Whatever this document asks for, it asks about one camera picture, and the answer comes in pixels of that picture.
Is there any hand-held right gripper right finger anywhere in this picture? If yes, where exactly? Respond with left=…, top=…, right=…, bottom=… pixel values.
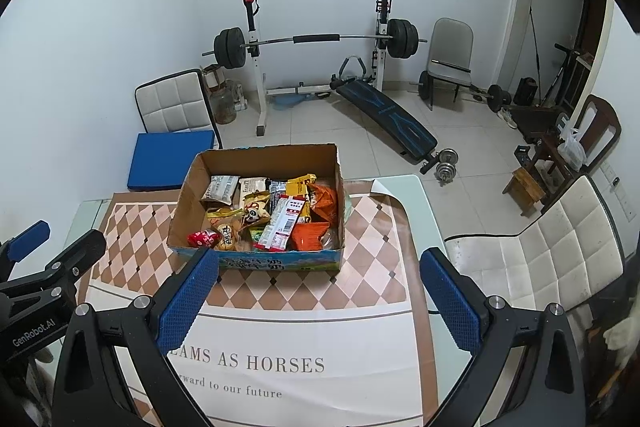
left=419, top=248, right=586, bottom=427

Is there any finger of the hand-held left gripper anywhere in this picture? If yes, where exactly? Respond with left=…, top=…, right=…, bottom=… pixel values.
left=0, top=220, right=51, bottom=265
left=0, top=229, right=107, bottom=308

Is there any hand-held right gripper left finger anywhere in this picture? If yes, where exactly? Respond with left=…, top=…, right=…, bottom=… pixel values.
left=51, top=248, right=221, bottom=427

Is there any dark red snack packet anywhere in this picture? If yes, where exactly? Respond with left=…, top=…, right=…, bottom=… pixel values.
left=187, top=231, right=221, bottom=250

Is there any yellow biscuit packet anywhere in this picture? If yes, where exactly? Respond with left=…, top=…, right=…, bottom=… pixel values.
left=206, top=207, right=243, bottom=252

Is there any cardboard box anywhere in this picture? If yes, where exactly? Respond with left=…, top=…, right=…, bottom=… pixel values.
left=166, top=143, right=347, bottom=273

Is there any panda print snack packet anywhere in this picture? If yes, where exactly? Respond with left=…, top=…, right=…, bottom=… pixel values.
left=242, top=202, right=271, bottom=229

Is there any white grey snack packet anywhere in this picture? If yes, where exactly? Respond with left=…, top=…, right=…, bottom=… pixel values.
left=201, top=175, right=240, bottom=204

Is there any red white snack packet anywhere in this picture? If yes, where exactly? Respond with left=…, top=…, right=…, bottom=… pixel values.
left=255, top=194, right=308, bottom=253

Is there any white wafer packet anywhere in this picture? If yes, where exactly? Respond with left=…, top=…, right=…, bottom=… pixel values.
left=239, top=177, right=268, bottom=210

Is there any orange snack packet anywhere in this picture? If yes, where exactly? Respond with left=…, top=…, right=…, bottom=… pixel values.
left=289, top=222, right=332, bottom=253
left=307, top=184, right=340, bottom=224

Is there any yellow black snack packet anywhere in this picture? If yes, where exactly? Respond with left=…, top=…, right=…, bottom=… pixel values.
left=269, top=174, right=318, bottom=198

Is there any white padded chair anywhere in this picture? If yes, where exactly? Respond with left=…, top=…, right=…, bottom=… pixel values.
left=445, top=176, right=626, bottom=308
left=135, top=69, right=223, bottom=150

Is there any checked printed tablecloth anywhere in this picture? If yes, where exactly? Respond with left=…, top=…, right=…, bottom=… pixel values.
left=75, top=179, right=441, bottom=427

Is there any wooden stool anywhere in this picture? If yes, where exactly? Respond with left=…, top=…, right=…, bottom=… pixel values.
left=502, top=167, right=546, bottom=217

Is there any blue cushion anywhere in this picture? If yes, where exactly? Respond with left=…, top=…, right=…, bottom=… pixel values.
left=127, top=130, right=217, bottom=192

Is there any white stuffed duck toy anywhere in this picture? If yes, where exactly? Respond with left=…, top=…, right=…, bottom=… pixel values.
left=602, top=307, right=640, bottom=368

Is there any black sit-up bench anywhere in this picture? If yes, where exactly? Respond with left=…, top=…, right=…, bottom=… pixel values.
left=329, top=56, right=441, bottom=175

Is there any white plastic bag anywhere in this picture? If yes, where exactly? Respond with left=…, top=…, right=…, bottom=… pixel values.
left=557, top=127, right=585, bottom=172

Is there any glass jar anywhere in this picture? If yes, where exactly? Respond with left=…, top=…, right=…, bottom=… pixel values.
left=209, top=79, right=237, bottom=125

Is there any dark wooden table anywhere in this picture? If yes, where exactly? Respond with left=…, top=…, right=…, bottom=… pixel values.
left=512, top=106, right=568, bottom=142

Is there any black plate dumbbell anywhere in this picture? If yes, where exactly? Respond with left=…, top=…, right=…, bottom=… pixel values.
left=470, top=84, right=513, bottom=112

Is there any white barbell rack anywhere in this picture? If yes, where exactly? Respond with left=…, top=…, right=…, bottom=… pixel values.
left=242, top=0, right=396, bottom=138

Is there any black speaker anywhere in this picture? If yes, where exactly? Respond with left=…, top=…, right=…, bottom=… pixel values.
left=514, top=77, right=538, bottom=105

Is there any wooden chair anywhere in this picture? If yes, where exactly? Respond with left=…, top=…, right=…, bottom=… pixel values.
left=530, top=94, right=622, bottom=208

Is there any short metal bar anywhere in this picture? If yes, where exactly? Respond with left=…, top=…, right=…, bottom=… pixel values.
left=431, top=58, right=472, bottom=74

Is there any barbell with black plates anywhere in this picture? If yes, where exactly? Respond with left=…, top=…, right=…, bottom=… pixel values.
left=202, top=19, right=428, bottom=70

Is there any black exercise stand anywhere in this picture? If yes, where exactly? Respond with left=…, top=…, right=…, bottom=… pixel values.
left=530, top=7, right=586, bottom=108

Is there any grey chair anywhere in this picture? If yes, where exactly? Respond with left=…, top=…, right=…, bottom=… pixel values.
left=425, top=18, right=474, bottom=110

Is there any white door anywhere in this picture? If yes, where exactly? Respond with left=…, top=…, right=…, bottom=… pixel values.
left=500, top=0, right=591, bottom=108

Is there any white wall socket strip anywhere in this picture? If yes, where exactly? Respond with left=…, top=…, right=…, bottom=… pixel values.
left=602, top=162, right=631, bottom=223

